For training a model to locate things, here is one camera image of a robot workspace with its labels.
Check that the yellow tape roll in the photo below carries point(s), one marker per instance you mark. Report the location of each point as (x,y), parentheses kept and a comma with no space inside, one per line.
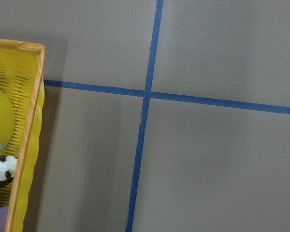
(7,120)

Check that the yellow plastic basket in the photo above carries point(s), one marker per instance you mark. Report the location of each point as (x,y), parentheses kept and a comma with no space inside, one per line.
(22,79)

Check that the panda figurine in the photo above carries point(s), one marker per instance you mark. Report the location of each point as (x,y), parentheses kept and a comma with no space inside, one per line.
(8,166)

